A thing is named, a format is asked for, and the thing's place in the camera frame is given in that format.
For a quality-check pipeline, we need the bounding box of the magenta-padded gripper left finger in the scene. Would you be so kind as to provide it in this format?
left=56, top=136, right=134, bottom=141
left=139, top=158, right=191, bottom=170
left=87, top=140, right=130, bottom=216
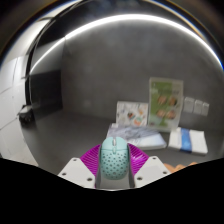
left=57, top=143, right=102, bottom=189

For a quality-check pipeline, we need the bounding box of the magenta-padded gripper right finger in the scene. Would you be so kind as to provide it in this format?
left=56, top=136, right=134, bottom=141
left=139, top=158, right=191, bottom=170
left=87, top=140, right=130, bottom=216
left=127, top=143, right=171, bottom=189

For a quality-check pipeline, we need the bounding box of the mint green perforated computer mouse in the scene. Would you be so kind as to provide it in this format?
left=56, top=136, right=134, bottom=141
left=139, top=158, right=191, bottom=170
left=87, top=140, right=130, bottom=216
left=99, top=135, right=131, bottom=181

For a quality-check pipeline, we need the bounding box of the orange corgi-shaped mouse pad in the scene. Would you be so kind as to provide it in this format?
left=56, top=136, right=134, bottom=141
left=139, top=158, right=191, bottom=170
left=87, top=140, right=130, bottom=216
left=163, top=161, right=198, bottom=174

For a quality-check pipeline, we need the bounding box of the grey patterned book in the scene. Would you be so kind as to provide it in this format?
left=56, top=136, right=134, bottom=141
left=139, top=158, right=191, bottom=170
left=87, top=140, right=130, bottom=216
left=106, top=123, right=168, bottom=151

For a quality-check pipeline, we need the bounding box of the white book with blue band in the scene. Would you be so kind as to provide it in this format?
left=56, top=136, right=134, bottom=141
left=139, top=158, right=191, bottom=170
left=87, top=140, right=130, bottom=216
left=167, top=126, right=209, bottom=156

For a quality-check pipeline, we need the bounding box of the small white patterned card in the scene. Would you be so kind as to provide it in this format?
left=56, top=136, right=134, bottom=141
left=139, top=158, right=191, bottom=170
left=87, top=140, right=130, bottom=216
left=115, top=100, right=149, bottom=128

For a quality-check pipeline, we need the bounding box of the green food poster stand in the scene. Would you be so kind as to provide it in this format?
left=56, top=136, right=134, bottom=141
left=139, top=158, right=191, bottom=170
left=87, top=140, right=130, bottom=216
left=147, top=77, right=184, bottom=131

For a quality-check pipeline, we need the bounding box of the black screen panel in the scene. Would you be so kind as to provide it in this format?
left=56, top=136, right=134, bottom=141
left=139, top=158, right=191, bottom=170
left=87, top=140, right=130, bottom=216
left=29, top=69, right=63, bottom=115

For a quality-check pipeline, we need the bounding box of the white wall socket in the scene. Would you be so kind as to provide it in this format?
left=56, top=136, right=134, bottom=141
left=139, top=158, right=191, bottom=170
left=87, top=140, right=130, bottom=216
left=201, top=101, right=211, bottom=117
left=193, top=99, right=204, bottom=115
left=183, top=96, right=195, bottom=114

